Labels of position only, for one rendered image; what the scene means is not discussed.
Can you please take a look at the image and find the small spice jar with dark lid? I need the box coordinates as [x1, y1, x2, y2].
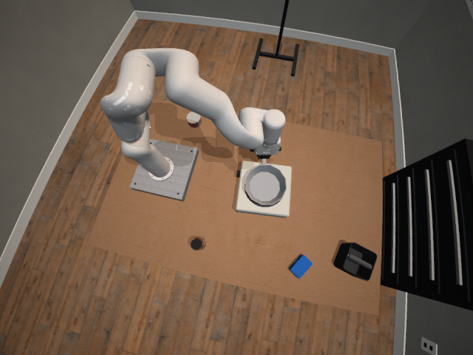
[191, 238, 205, 251]

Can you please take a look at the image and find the blue rectangular box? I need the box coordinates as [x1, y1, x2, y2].
[289, 254, 312, 279]

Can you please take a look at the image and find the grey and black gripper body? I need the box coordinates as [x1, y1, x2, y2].
[254, 138, 281, 155]

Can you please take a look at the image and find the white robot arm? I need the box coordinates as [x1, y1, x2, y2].
[101, 48, 285, 181]

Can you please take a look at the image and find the grey frying pan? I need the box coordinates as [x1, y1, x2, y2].
[245, 155, 287, 205]

